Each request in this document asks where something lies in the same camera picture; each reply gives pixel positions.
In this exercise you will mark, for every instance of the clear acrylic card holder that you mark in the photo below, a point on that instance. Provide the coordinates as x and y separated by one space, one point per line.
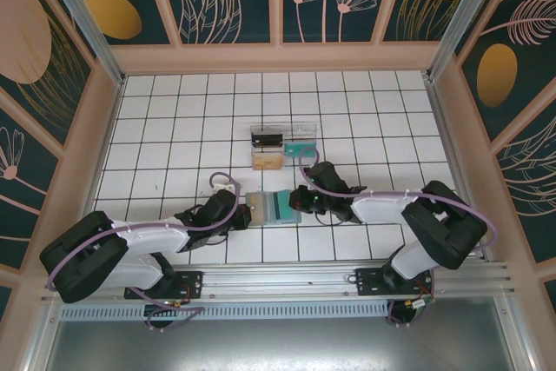
304 131

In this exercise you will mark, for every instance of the gold credit card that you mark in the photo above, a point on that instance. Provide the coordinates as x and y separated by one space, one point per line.
259 213
268 164

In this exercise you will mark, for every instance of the grey metal panel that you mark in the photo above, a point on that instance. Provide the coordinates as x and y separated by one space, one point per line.
278 345

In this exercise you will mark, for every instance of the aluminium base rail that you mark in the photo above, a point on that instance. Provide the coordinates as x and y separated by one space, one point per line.
282 277

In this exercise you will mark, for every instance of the black credit card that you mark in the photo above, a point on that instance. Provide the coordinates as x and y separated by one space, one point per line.
267 140

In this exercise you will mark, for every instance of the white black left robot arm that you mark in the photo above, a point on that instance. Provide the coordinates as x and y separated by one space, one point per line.
152 236

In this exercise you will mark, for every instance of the green circuit board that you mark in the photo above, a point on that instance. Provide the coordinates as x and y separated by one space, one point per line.
419 303

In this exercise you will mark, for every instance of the aluminium frame post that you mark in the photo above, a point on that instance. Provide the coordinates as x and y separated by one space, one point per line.
467 19
89 28

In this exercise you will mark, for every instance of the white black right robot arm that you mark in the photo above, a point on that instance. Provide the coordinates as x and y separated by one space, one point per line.
382 210

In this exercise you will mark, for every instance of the teal credit card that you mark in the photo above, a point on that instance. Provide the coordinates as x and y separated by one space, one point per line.
295 149
282 213

